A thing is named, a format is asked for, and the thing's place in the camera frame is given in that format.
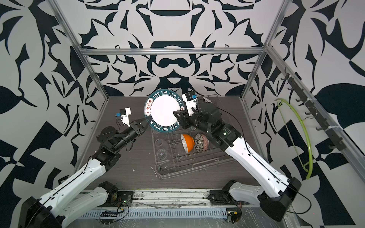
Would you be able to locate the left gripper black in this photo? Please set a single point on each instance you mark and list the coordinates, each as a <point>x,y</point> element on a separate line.
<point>136,125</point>

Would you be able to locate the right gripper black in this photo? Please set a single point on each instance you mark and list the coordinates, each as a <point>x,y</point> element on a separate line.
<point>185,119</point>

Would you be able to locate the green rim lettered plate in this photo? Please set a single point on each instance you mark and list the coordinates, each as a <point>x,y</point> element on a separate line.
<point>160,107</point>

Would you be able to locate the white orange small bowl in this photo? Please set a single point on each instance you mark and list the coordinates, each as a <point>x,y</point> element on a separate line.
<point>187,142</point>

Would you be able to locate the frosted textured plastic cup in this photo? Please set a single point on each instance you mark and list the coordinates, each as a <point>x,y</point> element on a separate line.
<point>160,143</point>

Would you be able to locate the black white patterned bowl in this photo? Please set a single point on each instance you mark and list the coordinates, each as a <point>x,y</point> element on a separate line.
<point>201,143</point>

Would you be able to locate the grey wire dish rack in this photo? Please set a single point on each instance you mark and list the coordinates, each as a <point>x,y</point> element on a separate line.
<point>183,163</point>

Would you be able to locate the clear faceted plastic cup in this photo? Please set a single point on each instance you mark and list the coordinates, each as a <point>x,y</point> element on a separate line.
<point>163,157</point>

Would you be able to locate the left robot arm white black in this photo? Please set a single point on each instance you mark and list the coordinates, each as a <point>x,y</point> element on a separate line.
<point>60,207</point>

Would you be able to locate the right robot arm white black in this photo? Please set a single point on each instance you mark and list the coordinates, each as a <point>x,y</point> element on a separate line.
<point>275,192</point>

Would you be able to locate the green plastic hanger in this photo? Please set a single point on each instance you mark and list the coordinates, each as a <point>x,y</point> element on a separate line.
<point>298,135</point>

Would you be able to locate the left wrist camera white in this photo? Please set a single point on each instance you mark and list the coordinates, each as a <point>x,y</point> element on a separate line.
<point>123,116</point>

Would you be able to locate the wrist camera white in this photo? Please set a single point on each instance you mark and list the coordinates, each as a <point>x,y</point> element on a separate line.
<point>190,100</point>
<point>123,116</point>

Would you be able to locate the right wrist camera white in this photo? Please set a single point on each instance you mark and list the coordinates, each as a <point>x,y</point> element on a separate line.
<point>190,100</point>

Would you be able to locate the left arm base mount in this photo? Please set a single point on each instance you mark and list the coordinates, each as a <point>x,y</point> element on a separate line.
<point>118,199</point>

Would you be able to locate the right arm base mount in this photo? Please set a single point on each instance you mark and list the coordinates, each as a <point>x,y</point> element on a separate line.
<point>220,197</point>

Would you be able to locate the white slotted cable duct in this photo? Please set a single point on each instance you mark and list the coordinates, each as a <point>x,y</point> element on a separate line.
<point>174,213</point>

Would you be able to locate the black wall hook rail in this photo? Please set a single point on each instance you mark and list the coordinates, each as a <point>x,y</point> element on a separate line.
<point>315,111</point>

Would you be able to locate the aluminium frame bars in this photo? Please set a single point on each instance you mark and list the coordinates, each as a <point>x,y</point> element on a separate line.
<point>352,153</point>

